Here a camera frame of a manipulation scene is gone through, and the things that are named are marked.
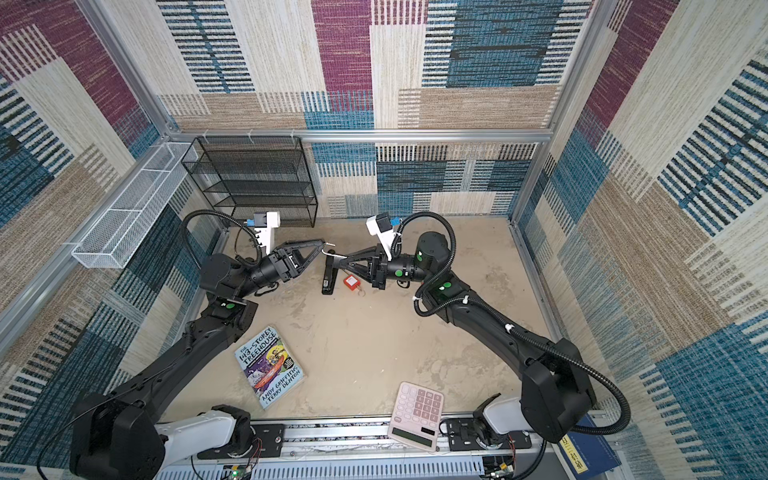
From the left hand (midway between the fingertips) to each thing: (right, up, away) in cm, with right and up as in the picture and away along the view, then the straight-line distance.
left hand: (323, 244), depth 62 cm
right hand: (+4, -5, +2) cm, 6 cm away
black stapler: (-6, -10, +39) cm, 41 cm away
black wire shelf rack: (-33, +25, +46) cm, 62 cm away
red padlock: (+1, -12, +39) cm, 41 cm away
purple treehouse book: (-19, -33, +21) cm, 43 cm away
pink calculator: (+20, -43, +13) cm, 49 cm away
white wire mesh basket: (-50, +1, +8) cm, 51 cm away
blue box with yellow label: (+59, -48, +8) cm, 77 cm away
